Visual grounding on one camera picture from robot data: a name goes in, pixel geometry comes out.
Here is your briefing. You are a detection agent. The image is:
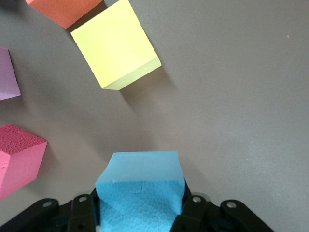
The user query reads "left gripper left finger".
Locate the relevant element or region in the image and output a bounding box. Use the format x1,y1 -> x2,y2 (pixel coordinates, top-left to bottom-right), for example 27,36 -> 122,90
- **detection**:
0,190 -> 101,232

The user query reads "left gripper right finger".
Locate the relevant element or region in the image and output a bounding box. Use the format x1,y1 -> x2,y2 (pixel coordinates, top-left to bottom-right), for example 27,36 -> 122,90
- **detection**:
171,180 -> 276,232

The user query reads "light blue foam cube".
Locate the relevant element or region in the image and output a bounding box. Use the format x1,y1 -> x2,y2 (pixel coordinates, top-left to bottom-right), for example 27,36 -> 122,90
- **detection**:
96,151 -> 186,232

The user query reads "red foam cube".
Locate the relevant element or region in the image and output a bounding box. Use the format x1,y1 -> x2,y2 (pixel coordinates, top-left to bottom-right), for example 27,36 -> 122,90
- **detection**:
0,124 -> 48,201

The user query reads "yellow foam cube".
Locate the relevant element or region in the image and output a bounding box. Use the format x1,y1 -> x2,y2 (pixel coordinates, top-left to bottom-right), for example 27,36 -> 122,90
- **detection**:
70,0 -> 162,91

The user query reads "orange foam cube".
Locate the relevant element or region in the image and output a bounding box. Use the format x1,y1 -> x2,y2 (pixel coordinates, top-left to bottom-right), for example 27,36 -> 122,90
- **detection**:
24,0 -> 104,30

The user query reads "brown table mat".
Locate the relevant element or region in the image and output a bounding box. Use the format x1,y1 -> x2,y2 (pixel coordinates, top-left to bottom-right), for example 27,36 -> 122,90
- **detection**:
0,0 -> 309,232

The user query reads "pink foam cube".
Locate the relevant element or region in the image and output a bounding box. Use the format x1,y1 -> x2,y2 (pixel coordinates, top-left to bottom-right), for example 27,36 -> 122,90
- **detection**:
0,47 -> 21,101

